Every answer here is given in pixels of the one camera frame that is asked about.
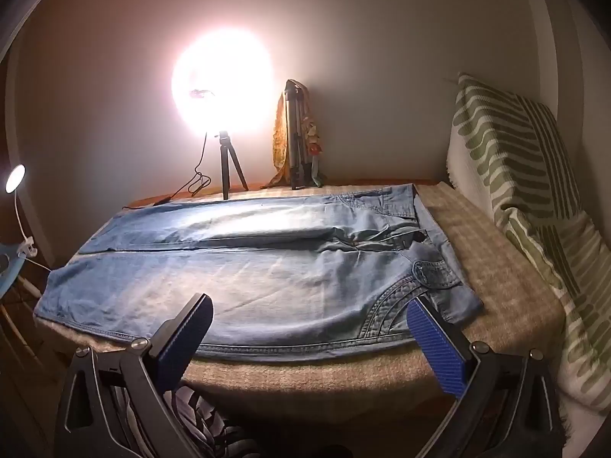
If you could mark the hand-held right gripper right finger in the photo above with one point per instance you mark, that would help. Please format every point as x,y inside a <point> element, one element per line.
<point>437,348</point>

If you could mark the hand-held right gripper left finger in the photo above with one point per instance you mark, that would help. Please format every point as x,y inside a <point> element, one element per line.
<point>184,343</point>

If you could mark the blue denim pants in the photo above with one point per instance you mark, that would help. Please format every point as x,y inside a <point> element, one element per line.
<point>262,286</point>

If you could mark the beige plaid blanket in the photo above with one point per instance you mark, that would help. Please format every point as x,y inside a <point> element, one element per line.
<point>501,286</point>

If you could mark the green striped white pillow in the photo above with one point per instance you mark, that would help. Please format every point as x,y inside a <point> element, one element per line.
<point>573,286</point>

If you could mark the small black tripod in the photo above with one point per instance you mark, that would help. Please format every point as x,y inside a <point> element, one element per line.
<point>224,167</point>

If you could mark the folded silver tripod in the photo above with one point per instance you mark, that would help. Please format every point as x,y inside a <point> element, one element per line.
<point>296,152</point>

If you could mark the yellow patterned cloth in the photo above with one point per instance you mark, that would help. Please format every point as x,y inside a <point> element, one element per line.
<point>279,143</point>

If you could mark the white clip lamp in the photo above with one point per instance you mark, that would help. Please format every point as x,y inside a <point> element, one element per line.
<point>14,179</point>

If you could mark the wooden bed frame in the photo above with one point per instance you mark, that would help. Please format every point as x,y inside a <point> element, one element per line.
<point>143,199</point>

